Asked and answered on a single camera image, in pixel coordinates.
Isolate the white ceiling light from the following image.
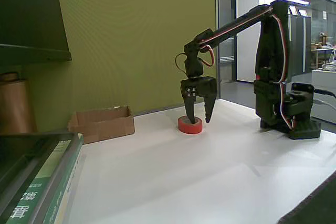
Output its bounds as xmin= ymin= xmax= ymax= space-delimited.
xmin=277 ymin=0 xmax=310 ymax=6

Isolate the red tape roll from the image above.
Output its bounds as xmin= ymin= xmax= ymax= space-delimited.
xmin=177 ymin=115 xmax=203 ymax=134

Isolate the black power cable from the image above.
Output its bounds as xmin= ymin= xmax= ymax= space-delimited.
xmin=313 ymin=88 xmax=336 ymax=98

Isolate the white background desk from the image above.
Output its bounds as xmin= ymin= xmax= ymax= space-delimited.
xmin=311 ymin=68 xmax=336 ymax=93

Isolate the open cardboard box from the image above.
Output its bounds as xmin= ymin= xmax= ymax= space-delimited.
xmin=67 ymin=105 xmax=135 ymax=145

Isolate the grey partition frame post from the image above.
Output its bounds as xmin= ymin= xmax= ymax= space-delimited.
xmin=214 ymin=0 xmax=222 ymax=99

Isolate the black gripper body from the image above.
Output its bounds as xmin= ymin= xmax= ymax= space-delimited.
xmin=180 ymin=76 xmax=218 ymax=99

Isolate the green partition panel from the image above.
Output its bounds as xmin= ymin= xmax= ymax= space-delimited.
xmin=55 ymin=0 xmax=219 ymax=116

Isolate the large brown paper roll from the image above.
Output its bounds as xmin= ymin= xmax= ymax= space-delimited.
xmin=0 ymin=78 xmax=37 ymax=133

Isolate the grey data cable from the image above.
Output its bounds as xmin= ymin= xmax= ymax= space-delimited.
xmin=312 ymin=99 xmax=336 ymax=111

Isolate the dark green shelf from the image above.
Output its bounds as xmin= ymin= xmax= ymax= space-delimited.
xmin=0 ymin=0 xmax=72 ymax=65

